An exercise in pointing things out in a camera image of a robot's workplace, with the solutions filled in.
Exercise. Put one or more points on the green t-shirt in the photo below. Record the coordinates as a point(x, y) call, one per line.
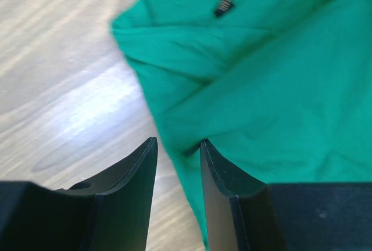
point(282, 88)

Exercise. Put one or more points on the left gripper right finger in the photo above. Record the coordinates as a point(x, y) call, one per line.
point(239, 210)

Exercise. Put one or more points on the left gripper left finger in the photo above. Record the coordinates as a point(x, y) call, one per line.
point(121, 199)

